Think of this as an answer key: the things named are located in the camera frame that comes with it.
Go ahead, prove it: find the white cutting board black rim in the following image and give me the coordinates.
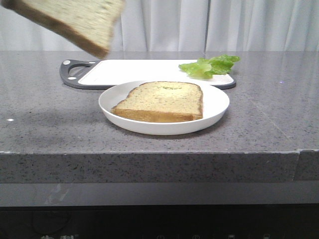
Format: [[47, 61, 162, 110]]
[[59, 59, 236, 90]]

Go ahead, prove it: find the white curtain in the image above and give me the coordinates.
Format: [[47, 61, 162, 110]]
[[0, 0, 319, 52]]

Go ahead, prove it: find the white round plate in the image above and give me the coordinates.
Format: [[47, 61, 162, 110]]
[[98, 81, 230, 135]]

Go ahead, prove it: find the green lettuce leaf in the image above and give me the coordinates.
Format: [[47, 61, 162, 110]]
[[178, 54, 240, 80]]

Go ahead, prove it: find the bread slice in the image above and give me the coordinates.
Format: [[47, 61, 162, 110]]
[[111, 81, 203, 123], [0, 0, 125, 59]]

